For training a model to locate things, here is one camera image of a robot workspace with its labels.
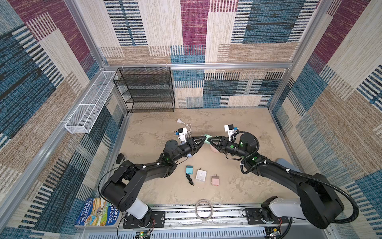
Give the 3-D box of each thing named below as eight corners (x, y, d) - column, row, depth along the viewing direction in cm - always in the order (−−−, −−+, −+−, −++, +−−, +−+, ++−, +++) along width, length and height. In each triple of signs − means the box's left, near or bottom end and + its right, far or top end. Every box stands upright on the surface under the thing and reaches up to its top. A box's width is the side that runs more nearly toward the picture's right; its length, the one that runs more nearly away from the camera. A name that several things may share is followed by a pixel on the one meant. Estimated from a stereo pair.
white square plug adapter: (195, 180, 87) (195, 178, 85) (197, 170, 91) (197, 168, 88) (204, 182, 86) (205, 180, 84) (206, 173, 90) (207, 171, 87)
